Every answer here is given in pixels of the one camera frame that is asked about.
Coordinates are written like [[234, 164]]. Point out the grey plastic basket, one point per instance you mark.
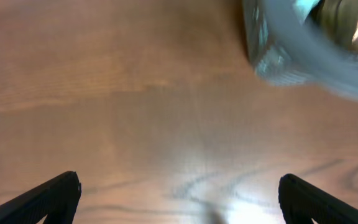
[[286, 47]]

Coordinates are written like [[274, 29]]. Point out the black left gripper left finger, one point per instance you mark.
[[54, 201]]

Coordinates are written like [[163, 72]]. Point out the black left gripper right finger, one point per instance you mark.
[[301, 202]]

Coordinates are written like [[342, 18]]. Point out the gold foil bag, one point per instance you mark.
[[339, 21]]

